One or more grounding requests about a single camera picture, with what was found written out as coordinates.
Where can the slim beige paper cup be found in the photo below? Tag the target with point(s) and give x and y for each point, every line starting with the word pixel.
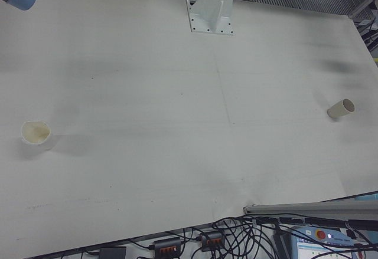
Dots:
pixel 339 110

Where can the wide white paper cup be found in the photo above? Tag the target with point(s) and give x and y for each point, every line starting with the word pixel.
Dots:
pixel 35 132

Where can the black orange usb hub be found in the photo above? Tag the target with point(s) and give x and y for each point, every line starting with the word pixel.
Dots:
pixel 212 240
pixel 166 245

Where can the black power adapter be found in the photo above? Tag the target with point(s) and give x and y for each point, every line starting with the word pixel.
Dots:
pixel 112 253

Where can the teach pendant with red button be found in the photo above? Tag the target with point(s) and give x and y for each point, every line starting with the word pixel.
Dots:
pixel 325 238

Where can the light blue plastic bin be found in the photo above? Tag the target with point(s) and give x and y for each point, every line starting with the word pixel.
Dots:
pixel 367 197

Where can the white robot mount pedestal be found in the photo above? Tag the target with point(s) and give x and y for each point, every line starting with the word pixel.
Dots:
pixel 211 11

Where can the aluminium profile rail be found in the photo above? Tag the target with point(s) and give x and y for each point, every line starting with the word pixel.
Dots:
pixel 295 208

